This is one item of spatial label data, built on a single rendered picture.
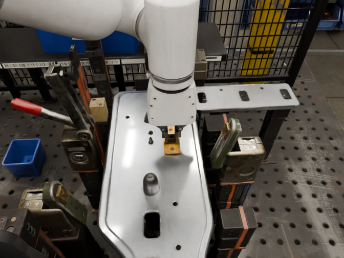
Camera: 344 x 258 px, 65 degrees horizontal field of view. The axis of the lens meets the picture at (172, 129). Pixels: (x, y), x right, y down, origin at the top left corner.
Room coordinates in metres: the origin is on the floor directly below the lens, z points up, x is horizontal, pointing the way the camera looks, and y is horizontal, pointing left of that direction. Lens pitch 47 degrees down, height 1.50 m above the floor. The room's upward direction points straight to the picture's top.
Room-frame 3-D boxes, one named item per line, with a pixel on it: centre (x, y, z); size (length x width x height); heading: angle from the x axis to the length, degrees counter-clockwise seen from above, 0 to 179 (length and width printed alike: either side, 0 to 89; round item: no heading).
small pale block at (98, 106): (0.48, 0.18, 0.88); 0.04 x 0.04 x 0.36; 4
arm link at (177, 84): (0.42, 0.00, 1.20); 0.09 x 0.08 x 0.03; 94
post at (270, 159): (0.59, -0.32, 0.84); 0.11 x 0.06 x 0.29; 94
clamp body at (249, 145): (0.37, -0.16, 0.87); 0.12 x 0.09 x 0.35; 94
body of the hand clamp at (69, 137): (0.40, 0.22, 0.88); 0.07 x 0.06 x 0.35; 94
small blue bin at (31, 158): (0.55, 0.50, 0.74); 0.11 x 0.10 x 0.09; 4
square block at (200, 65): (0.70, -0.06, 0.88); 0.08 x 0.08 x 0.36; 4
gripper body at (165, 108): (0.42, 0.00, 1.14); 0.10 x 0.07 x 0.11; 94
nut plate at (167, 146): (0.42, 0.00, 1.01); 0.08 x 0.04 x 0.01; 4
